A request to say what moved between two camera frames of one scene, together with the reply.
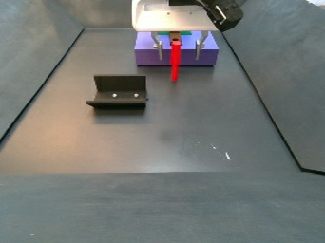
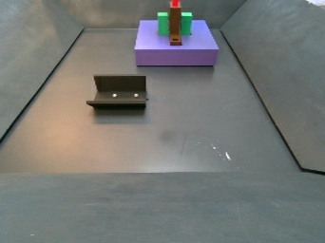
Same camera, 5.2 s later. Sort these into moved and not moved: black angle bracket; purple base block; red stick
Moved: red stick
Not moved: black angle bracket; purple base block
